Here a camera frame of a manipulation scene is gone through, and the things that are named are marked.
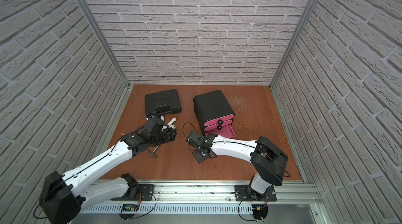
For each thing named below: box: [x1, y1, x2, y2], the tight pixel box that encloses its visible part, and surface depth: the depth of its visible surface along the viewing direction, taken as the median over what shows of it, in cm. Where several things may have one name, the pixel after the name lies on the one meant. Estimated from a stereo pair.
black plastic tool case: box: [144, 88, 182, 119], surface depth 105 cm
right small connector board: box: [251, 203, 268, 221], surface depth 72 cm
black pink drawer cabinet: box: [192, 90, 237, 139], surface depth 89 cm
